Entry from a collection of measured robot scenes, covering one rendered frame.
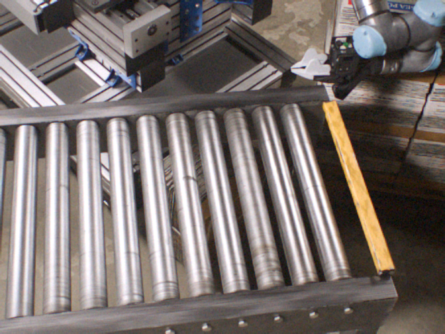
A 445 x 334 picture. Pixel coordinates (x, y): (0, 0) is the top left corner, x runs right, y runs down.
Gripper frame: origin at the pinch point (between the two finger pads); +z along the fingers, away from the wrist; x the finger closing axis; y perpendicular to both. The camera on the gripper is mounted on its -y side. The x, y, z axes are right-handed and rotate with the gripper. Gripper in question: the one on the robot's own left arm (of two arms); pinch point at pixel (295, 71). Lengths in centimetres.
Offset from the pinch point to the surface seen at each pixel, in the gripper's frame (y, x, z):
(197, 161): -38.1, -5.3, 22.8
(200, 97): 3.6, 9.8, 24.7
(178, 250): -69, 5, 30
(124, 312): 4, 60, 45
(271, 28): -76, -106, -23
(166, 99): 3.6, 9.6, 32.3
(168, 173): -39, -2, 32
